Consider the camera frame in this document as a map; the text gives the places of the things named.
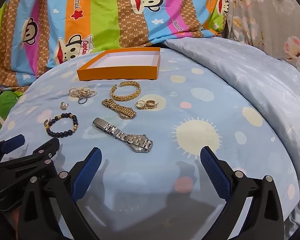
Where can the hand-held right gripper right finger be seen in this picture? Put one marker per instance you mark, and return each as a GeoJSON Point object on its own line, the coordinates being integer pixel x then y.
{"type": "Point", "coordinates": [215, 175]}

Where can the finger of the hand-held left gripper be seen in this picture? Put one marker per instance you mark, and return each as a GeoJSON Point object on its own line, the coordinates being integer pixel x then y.
{"type": "Point", "coordinates": [13, 141]}
{"type": "Point", "coordinates": [43, 146]}

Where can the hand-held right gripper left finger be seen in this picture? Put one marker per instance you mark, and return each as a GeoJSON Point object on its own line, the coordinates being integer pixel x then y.
{"type": "Point", "coordinates": [87, 171]}

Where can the small gold pearl earring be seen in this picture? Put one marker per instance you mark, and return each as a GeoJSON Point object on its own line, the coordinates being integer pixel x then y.
{"type": "Point", "coordinates": [63, 105]}

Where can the silver watch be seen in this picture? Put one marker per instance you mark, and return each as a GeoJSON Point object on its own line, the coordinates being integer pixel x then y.
{"type": "Point", "coordinates": [137, 142]}

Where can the gold watch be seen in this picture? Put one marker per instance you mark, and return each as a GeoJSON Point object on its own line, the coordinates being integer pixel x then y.
{"type": "Point", "coordinates": [117, 108]}

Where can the thin gold hoop earring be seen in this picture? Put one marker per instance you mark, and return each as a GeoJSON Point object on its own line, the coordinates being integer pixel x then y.
{"type": "Point", "coordinates": [137, 104]}

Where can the wide gold hoop earring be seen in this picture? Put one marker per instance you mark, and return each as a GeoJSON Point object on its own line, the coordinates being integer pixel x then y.
{"type": "Point", "coordinates": [150, 105]}

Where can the orange shallow box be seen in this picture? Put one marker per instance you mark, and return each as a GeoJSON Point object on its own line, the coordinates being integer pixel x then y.
{"type": "Point", "coordinates": [120, 73]}

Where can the green cloth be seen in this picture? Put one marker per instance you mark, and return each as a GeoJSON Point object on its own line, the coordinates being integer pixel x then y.
{"type": "Point", "coordinates": [6, 105]}

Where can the blue sun printed bedsheet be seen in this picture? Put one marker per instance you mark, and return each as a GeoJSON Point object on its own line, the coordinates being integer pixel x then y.
{"type": "Point", "coordinates": [190, 135]}

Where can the pale blue quilt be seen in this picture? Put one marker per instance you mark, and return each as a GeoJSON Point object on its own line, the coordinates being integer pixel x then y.
{"type": "Point", "coordinates": [252, 75]}

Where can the colourful striped monkey blanket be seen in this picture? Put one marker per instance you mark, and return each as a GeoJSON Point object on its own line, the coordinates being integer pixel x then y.
{"type": "Point", "coordinates": [102, 12]}

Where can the grey floral cloth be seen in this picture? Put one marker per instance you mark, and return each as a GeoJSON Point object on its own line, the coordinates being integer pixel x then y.
{"type": "Point", "coordinates": [267, 17]}

